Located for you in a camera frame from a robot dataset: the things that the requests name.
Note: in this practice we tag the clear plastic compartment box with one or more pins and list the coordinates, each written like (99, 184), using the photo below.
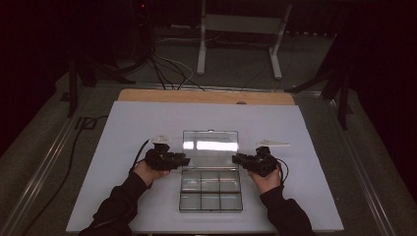
(211, 190)

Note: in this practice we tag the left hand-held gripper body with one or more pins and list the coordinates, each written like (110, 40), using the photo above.
(162, 160)

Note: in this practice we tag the metal floor rail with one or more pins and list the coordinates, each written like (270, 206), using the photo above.
(223, 88)
(42, 164)
(360, 170)

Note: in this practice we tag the white table mat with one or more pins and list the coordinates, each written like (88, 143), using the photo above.
(131, 124)

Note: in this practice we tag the dark equipment tower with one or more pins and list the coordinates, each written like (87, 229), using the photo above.
(137, 29)

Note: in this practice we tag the black tripod stand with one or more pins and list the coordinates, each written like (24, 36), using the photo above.
(343, 105)

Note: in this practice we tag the person's left hand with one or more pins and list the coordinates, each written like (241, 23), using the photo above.
(147, 173)

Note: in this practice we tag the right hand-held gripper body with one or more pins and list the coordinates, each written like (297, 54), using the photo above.
(260, 164)

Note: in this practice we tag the white metal stand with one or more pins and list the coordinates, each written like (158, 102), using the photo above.
(201, 49)

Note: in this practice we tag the person's right hand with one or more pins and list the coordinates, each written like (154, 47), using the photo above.
(268, 183)

